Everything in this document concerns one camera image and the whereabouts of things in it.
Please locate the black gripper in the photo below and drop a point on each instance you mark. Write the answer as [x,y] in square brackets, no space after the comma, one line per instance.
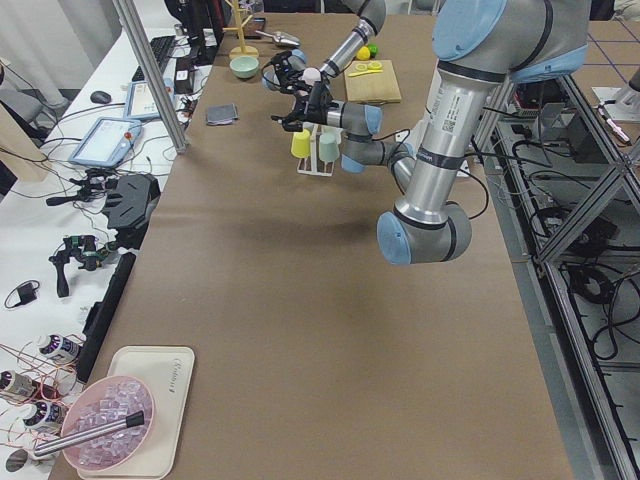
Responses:
[318,111]
[288,63]

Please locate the pink plastic cup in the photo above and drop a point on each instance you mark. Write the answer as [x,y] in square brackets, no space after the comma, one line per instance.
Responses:
[311,76]

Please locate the green plastic cup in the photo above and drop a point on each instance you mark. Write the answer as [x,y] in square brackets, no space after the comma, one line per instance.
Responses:
[328,147]

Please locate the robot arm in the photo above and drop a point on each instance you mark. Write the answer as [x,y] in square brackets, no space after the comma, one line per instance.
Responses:
[372,15]
[478,45]

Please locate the yellow plastic cup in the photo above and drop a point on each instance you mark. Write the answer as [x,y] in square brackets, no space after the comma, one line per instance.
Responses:
[301,144]

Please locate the green plastic bowl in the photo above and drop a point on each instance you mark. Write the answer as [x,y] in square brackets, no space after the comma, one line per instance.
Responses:
[244,67]

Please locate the shiny metal scoop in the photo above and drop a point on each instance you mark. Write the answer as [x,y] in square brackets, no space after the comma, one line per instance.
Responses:
[281,39]

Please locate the wooden stand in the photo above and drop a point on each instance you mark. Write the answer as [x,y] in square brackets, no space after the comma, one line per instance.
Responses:
[240,18]

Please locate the bamboo cutting board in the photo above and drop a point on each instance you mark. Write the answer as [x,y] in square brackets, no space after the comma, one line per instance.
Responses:
[374,88]

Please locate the whole yellow lemon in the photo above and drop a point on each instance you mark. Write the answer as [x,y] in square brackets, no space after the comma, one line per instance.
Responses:
[363,54]

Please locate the grey cleaning cloth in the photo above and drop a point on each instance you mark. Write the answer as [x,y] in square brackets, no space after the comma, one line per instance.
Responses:
[221,114]

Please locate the yellow plastic knife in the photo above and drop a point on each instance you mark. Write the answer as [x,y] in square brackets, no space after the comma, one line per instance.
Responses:
[359,73]

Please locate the black keyboard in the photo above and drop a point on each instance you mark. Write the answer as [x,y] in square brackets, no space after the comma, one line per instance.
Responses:
[162,47]

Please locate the black computer mouse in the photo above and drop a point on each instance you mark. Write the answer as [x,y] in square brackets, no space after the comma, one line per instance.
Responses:
[100,97]

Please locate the teach pendant tablet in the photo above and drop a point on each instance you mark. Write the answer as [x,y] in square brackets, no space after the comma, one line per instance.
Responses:
[107,143]

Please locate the white plastic tray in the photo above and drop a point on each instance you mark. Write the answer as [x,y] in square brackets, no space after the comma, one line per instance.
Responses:
[166,371]

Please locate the metal rod tool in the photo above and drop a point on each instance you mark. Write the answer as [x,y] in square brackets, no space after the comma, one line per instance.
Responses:
[47,448]

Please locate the white wire cup holder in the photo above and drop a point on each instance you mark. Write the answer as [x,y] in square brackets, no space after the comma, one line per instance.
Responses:
[312,165]

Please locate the aluminium frame post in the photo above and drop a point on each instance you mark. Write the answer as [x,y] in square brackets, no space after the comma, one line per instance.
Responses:
[134,29]

